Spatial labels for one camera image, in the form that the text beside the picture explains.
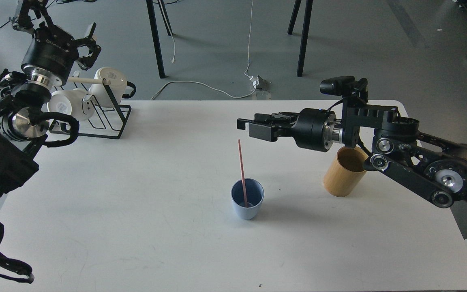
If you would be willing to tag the pink chopstick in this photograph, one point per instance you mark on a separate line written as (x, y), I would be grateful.
(242, 170)

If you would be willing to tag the white power adapter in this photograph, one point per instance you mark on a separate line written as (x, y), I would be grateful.
(257, 83)

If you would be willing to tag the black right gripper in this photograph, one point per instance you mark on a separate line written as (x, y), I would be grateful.
(308, 128)

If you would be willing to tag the bamboo cylinder holder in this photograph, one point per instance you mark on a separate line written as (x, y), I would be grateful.
(345, 171)

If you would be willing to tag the white mug rear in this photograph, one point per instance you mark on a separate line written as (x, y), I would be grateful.
(120, 87)

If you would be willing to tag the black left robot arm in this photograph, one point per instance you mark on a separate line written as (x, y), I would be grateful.
(24, 127)

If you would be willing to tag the blue plastic cup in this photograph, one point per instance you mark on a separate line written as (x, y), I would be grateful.
(255, 193)

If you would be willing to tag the black table leg right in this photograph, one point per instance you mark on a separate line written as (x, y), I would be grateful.
(305, 31)

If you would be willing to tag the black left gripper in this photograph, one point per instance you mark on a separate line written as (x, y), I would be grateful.
(51, 49)

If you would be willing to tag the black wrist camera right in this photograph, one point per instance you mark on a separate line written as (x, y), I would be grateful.
(347, 87)

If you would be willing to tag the white mug front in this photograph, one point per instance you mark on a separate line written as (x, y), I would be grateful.
(77, 103)

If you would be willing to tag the black table leg left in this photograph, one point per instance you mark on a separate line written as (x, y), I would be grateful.
(154, 31)

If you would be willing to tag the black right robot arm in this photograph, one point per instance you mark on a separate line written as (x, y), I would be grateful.
(433, 168)

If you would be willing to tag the black table leg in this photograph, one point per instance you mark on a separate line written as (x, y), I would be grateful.
(305, 31)
(154, 31)

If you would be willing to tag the white mug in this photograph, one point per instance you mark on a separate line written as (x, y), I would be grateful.
(120, 87)
(77, 103)

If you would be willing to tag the black wire mug rack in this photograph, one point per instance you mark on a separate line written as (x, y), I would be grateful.
(106, 122)

